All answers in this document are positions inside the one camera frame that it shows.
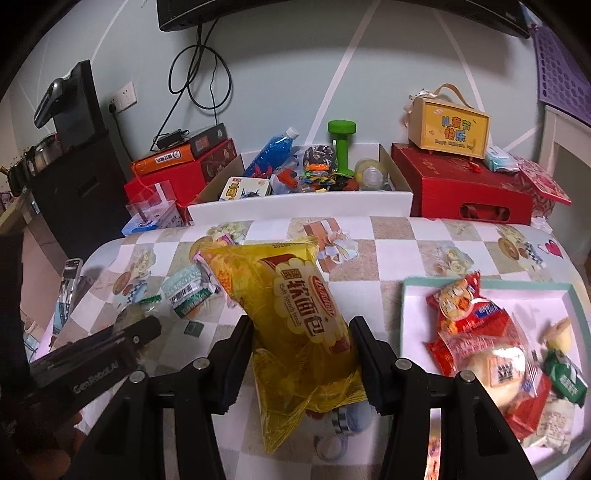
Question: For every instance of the blue bead bottle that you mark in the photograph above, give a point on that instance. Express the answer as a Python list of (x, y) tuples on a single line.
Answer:
[(270, 152)]

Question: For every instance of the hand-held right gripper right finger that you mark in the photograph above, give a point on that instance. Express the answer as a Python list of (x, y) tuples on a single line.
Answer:
[(369, 360)]

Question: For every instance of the red gold-patterned snack packet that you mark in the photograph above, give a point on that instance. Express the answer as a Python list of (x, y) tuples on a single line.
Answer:
[(526, 406)]

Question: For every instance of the orange flat box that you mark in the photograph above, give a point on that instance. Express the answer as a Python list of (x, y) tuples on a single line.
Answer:
[(164, 159)]

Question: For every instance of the red flower-print snack packet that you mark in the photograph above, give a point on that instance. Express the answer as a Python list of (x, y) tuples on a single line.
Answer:
[(466, 302)]

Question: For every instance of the yellow bread packet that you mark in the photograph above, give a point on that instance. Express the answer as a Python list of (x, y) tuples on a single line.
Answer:
[(286, 323)]

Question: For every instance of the pink snack packet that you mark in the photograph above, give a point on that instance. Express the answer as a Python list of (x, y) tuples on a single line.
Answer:
[(226, 241)]

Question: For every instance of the white side table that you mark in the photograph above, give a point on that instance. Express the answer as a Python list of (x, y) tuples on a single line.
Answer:
[(568, 143)]

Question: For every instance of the light blue small box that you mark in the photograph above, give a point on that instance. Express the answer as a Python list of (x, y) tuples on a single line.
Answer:
[(141, 226)]

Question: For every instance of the white wall socket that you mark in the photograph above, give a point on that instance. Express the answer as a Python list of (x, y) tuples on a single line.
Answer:
[(123, 98)]

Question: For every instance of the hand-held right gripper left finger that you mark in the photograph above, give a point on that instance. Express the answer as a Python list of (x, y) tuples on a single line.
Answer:
[(240, 350)]

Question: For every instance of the mint green barcode snack packet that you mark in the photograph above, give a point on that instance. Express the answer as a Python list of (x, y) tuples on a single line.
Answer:
[(187, 290)]

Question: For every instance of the white cardboard box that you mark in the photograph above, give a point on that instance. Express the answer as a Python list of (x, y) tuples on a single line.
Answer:
[(300, 207)]

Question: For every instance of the clear biscuit packet green edges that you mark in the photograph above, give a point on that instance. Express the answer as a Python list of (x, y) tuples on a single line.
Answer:
[(138, 309)]

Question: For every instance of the clear bun packet orange label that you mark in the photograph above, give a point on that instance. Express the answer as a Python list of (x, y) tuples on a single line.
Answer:
[(494, 364)]

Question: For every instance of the black wall monitor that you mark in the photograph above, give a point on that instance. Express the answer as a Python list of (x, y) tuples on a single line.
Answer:
[(323, 11)]

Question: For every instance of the large red gift box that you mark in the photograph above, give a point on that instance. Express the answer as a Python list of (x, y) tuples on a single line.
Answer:
[(461, 194)]

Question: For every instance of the black countertop appliance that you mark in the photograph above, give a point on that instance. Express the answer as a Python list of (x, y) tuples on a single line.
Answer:
[(69, 106)]

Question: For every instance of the black cabinet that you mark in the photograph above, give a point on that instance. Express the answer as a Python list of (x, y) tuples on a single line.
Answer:
[(74, 198)]

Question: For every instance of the light blue tissue pack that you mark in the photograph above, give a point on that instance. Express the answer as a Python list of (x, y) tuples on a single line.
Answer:
[(501, 159)]

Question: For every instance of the green dumbbell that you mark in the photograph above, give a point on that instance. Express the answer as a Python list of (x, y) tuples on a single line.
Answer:
[(342, 147)]

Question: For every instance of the pale clear snack packet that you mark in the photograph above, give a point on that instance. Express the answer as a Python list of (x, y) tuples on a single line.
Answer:
[(551, 424)]

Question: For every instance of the white card game box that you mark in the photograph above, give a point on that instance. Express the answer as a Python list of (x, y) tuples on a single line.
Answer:
[(244, 188)]

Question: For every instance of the red patterned gift box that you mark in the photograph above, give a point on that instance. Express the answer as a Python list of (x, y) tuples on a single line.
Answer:
[(542, 184)]

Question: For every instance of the small dark green card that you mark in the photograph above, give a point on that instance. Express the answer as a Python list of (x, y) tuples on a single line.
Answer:
[(194, 328)]

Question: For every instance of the round yellow pastry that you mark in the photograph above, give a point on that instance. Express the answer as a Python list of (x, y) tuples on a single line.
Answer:
[(559, 337)]

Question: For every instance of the black flat box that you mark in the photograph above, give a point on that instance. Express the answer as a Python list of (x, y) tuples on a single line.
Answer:
[(207, 138)]

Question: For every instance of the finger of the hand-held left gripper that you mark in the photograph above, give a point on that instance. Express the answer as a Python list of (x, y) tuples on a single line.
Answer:
[(138, 333)]

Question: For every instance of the purple perforated basket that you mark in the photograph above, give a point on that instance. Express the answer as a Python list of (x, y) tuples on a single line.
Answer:
[(563, 74)]

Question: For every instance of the clear plastic box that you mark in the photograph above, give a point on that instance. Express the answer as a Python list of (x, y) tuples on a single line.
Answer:
[(152, 201)]

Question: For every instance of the teal rimmed white tray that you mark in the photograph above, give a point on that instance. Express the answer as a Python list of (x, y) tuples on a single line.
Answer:
[(531, 304)]

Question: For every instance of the metal pot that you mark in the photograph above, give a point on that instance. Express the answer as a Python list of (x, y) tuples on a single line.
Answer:
[(39, 157)]

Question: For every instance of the black power adapter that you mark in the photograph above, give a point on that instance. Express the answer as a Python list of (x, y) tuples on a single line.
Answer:
[(171, 137)]

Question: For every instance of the red cardboard box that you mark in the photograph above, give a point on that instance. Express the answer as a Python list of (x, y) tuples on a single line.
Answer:
[(203, 177)]

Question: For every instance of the colourful toy pouch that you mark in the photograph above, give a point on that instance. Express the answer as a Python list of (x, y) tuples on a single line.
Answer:
[(318, 157)]

